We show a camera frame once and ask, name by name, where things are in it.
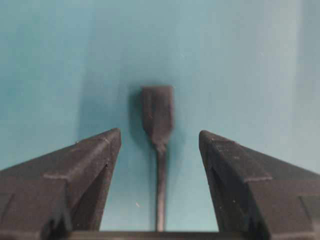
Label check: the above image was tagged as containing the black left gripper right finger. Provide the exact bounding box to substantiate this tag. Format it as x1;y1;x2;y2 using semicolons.
198;130;320;240

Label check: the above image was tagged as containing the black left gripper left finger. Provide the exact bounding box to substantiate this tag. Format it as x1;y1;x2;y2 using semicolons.
0;128;122;240

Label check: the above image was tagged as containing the black USB plug cable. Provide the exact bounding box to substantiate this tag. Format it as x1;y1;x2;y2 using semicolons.
140;85;175;232

